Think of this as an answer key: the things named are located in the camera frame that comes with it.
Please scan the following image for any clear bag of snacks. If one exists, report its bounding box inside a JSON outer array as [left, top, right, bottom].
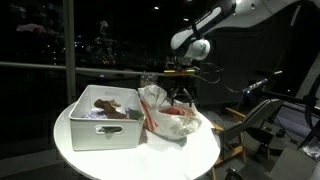
[[139, 71, 160, 89]]

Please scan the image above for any white plastic basket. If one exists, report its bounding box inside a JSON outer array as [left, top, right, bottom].
[[68, 84, 147, 152]]

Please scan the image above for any brown plush moose toy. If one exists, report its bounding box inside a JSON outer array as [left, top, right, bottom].
[[93, 98, 130, 120]]

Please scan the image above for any metal window rail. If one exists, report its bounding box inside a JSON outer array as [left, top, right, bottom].
[[0, 60, 168, 77]]

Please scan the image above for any purple crinkly cloth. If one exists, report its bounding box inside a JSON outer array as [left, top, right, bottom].
[[82, 109, 108, 120]]

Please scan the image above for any wooden folding chair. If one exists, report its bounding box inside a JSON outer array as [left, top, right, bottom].
[[209, 98, 285, 180]]

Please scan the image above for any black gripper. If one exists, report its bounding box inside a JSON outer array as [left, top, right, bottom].
[[167, 75, 195, 108]]

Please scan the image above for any grey window post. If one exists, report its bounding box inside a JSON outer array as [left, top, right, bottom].
[[62, 0, 78, 105]]

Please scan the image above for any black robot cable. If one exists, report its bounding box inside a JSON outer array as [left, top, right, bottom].
[[194, 61, 244, 95]]

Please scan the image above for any green soft item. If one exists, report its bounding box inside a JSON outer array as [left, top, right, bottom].
[[124, 106, 145, 121]]

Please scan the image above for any white plastic bag orange print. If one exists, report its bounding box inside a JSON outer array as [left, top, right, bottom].
[[137, 84, 203, 140]]

